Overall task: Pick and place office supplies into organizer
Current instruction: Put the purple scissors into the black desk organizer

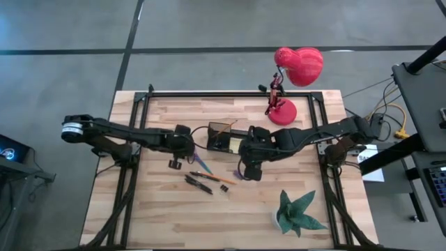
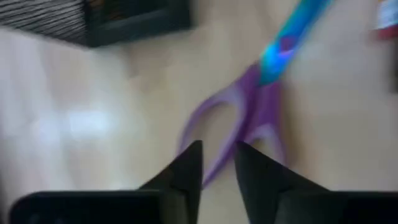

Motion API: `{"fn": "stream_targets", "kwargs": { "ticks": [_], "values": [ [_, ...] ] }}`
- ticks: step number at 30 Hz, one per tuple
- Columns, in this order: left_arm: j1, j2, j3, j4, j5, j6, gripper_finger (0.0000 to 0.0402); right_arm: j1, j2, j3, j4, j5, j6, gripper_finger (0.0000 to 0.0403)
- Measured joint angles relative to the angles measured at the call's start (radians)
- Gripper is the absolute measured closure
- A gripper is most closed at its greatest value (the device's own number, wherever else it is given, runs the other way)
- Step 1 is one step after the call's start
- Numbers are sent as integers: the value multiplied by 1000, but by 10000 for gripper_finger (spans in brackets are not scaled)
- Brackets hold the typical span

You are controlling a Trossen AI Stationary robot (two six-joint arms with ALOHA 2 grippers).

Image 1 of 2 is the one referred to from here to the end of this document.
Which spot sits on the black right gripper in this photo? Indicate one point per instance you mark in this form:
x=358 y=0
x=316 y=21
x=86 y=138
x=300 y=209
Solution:
x=256 y=151

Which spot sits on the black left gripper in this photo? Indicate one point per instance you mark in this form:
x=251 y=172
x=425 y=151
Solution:
x=181 y=146

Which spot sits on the black pen white print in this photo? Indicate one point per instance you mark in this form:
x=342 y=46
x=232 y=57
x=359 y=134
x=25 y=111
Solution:
x=203 y=175
x=197 y=182
x=198 y=187

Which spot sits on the orange pencil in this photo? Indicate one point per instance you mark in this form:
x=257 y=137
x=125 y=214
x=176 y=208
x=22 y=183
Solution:
x=223 y=179
x=226 y=127

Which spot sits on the small black eraser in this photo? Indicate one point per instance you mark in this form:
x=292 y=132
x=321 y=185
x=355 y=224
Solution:
x=224 y=188

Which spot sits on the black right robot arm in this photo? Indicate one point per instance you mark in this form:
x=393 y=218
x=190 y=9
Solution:
x=313 y=134

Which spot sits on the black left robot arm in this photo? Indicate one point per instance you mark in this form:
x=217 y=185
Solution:
x=115 y=130

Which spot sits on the black mesh desk organizer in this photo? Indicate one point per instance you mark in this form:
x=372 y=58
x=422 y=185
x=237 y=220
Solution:
x=217 y=143

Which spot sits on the yellow sticky note pad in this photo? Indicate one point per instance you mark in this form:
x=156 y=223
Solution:
x=236 y=144

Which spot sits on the potted green succulent plant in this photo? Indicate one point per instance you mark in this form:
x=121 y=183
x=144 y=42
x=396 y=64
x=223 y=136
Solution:
x=294 y=214

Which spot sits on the red desk lamp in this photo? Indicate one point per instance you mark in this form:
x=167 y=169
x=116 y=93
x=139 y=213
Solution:
x=303 y=66

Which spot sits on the white paper sheet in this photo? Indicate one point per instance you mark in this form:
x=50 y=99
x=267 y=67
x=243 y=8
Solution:
x=374 y=174

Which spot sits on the black desk beam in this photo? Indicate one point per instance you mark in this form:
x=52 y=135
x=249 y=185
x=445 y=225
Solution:
x=390 y=155

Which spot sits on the black cart with screen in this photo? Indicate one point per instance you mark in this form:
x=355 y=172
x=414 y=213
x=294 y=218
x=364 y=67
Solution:
x=14 y=153

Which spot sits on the grey side desk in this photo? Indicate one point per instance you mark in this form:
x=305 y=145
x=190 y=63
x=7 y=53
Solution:
x=425 y=111

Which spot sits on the laptop keyboard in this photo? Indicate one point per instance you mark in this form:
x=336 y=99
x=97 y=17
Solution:
x=439 y=181

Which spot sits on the black metal pole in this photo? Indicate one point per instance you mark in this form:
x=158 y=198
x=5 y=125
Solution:
x=426 y=55

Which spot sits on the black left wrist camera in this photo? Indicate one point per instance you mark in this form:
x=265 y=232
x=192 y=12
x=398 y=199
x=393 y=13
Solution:
x=182 y=129

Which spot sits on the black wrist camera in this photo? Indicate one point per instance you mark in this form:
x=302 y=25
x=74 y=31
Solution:
x=259 y=132
x=182 y=129

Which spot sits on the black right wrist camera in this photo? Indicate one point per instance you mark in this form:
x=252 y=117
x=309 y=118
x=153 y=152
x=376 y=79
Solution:
x=259 y=132

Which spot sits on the black aluminium table frame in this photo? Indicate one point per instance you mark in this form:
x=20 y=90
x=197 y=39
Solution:
x=226 y=94

